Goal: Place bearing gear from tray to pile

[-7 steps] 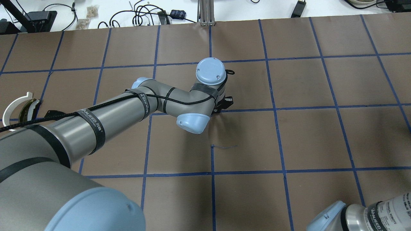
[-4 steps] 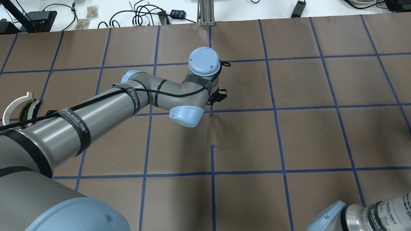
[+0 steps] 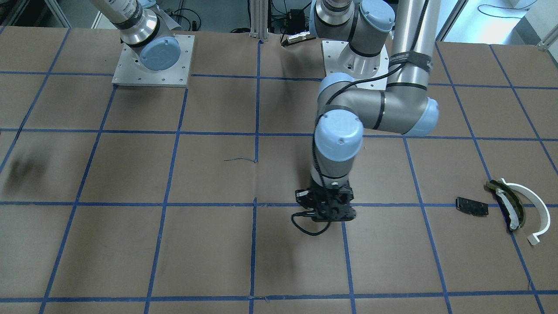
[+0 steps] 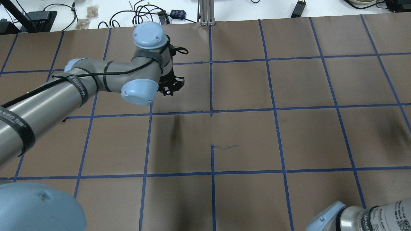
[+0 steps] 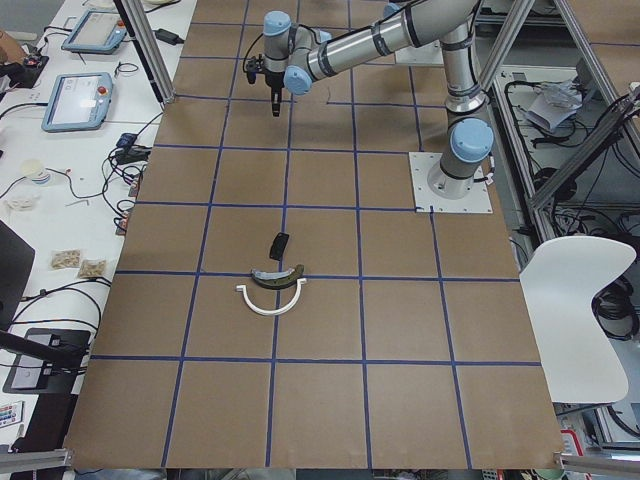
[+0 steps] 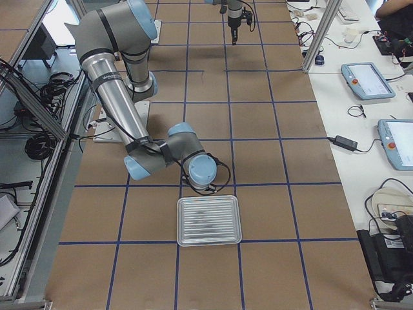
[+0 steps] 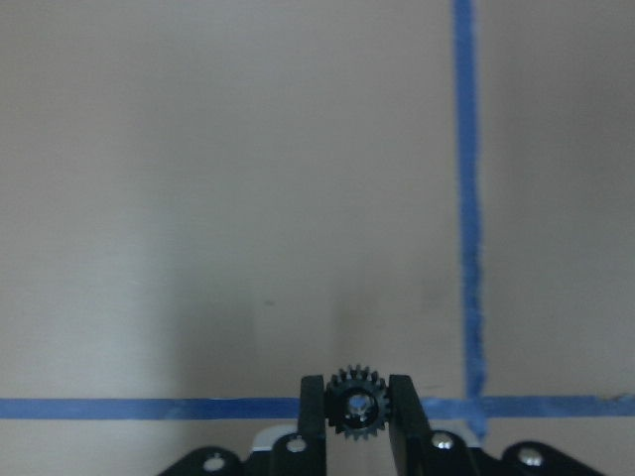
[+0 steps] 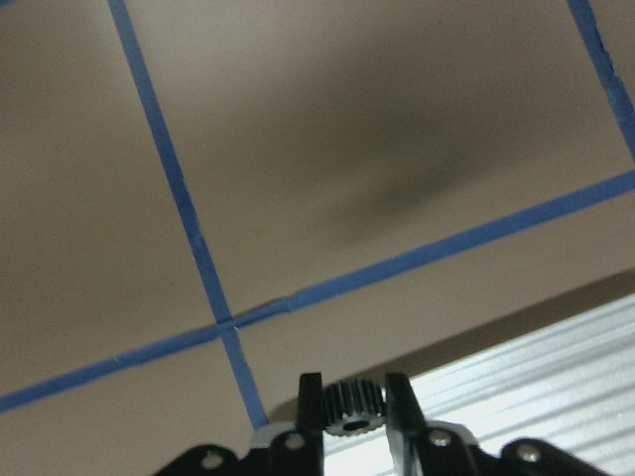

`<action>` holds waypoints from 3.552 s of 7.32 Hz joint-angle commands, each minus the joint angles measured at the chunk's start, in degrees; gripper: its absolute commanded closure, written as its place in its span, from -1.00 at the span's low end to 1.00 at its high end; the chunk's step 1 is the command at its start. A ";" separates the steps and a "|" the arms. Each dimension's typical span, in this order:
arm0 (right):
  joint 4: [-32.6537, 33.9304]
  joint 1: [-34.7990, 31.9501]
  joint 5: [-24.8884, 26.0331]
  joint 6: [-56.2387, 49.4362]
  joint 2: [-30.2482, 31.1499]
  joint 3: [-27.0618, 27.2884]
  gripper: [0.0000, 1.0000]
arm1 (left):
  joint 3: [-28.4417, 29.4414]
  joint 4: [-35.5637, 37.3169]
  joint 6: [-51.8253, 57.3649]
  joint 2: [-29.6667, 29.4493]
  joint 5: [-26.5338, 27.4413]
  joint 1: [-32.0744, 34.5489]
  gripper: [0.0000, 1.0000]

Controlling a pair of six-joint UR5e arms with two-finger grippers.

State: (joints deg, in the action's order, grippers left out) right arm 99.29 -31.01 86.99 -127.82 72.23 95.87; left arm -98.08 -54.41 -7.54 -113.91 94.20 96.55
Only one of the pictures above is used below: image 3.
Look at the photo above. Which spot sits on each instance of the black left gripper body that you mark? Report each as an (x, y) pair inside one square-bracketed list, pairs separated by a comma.
[(302, 196)]

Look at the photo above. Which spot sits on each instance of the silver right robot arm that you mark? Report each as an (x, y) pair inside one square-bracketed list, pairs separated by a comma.
[(146, 29)]

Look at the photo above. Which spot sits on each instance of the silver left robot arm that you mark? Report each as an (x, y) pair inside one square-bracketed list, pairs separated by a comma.
[(383, 87)]

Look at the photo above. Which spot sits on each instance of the black brake pad plate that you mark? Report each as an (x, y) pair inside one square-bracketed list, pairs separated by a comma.
[(471, 207)]

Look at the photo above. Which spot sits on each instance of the olive brake shoe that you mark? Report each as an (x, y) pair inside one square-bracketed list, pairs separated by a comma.
[(509, 202)]

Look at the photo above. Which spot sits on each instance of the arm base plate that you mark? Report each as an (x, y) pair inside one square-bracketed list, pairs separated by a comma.
[(163, 63), (344, 65)]

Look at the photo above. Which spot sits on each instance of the aluminium frame post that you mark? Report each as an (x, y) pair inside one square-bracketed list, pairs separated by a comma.
[(259, 13)]

